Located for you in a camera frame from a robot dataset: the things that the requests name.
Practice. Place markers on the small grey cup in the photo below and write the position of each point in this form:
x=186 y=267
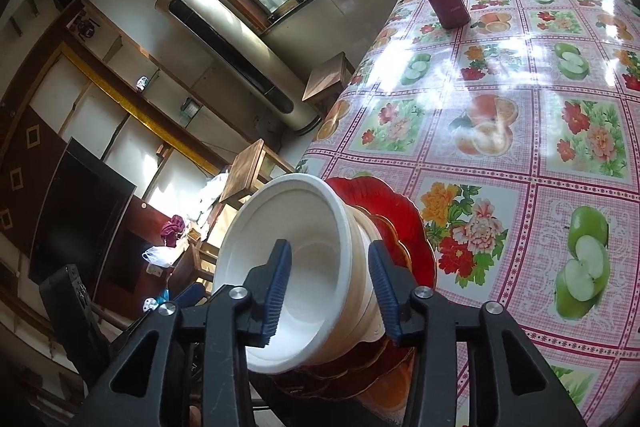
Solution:
x=190 y=108

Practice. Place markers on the wooden wall cabinet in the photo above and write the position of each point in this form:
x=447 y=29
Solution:
x=90 y=117

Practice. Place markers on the magenta cloth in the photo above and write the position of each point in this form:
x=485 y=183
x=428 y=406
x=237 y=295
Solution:
x=172 y=227

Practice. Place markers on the white plastic bag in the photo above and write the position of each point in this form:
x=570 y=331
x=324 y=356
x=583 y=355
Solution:
x=160 y=256

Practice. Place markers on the brown wooden television stand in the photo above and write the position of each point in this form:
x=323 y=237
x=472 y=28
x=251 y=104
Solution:
x=145 y=219

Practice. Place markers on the beige standing air conditioner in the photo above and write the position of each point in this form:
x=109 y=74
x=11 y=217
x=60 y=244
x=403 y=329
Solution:
x=235 y=42

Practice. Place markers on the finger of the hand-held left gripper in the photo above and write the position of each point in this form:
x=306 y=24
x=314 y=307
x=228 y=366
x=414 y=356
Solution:
x=192 y=294

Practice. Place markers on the large white bowl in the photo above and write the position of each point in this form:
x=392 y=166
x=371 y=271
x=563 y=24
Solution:
x=310 y=267

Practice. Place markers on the white cloth pile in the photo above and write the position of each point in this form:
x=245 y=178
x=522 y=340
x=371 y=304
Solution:
x=215 y=192

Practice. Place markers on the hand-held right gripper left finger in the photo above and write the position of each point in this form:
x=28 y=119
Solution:
x=277 y=287

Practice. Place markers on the brown wooden stool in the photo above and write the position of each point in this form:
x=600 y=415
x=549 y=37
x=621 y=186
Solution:
x=327 y=74

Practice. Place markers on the light wooden stool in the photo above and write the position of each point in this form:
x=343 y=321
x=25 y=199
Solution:
x=250 y=169

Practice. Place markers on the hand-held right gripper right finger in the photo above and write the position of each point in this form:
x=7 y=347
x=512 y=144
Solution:
x=385 y=292

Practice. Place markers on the small white ornament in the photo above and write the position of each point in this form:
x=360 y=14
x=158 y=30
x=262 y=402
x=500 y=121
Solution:
x=142 y=83

